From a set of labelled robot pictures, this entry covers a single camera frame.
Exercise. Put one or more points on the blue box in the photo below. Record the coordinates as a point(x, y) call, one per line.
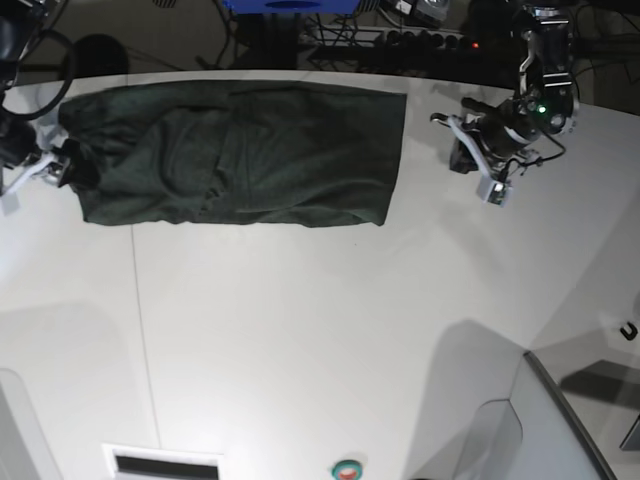
point(291, 6)

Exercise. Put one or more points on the red green emergency button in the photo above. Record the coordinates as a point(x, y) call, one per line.
point(347, 470)

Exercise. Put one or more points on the small black hook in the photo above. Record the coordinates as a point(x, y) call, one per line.
point(629, 331)

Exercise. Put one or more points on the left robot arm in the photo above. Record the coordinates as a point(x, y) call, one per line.
point(542, 32)

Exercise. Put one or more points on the dark green t-shirt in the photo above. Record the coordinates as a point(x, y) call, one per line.
point(238, 153)

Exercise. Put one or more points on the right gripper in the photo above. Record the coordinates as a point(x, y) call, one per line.
point(19, 148)

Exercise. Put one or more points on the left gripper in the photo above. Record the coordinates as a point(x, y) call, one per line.
point(511, 128)

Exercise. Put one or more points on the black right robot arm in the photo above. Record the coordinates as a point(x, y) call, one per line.
point(22, 30)

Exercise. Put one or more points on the black power strip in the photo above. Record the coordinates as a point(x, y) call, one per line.
point(426, 40)

